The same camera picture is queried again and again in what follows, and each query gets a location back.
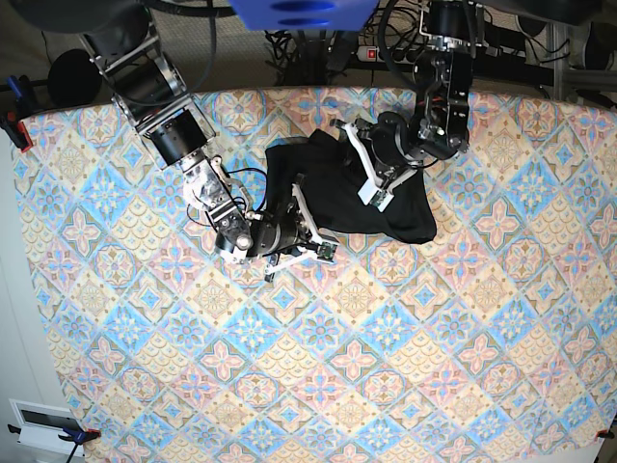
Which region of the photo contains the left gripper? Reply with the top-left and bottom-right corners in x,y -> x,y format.
330,111 -> 419,193

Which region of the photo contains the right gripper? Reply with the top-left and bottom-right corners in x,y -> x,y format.
245,174 -> 323,283

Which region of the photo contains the black long-sleeve t-shirt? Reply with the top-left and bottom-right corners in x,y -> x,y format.
262,127 -> 439,246

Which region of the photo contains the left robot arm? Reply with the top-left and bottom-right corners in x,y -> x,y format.
331,1 -> 481,207

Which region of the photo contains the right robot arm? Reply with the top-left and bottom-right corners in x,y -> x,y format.
81,4 -> 336,280

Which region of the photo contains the white power strip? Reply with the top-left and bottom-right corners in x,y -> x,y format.
357,45 -> 384,63

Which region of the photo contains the patterned tile tablecloth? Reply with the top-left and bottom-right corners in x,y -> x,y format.
12,94 -> 616,462

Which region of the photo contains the black round stool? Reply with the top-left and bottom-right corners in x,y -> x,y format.
47,49 -> 102,108

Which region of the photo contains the lower left table clamp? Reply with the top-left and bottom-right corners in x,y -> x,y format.
7,424 -> 101,462

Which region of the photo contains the table clamp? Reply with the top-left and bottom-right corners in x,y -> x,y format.
596,429 -> 615,440
7,424 -> 101,462
1,75 -> 34,152

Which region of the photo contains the upper left table clamp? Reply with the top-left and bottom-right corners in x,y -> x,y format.
1,75 -> 34,152

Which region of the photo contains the lower right table clamp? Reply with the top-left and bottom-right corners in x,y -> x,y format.
596,429 -> 615,440

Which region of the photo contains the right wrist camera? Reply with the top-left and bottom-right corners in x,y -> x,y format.
316,241 -> 338,262

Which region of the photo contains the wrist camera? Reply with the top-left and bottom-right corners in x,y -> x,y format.
358,179 -> 394,212
316,241 -> 338,262

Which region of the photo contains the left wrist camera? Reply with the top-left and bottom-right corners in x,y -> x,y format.
358,179 -> 394,212

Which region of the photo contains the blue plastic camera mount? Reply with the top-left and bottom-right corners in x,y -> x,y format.
228,0 -> 378,32

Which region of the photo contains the white wall outlet box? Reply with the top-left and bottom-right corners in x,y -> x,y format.
9,398 -> 79,455

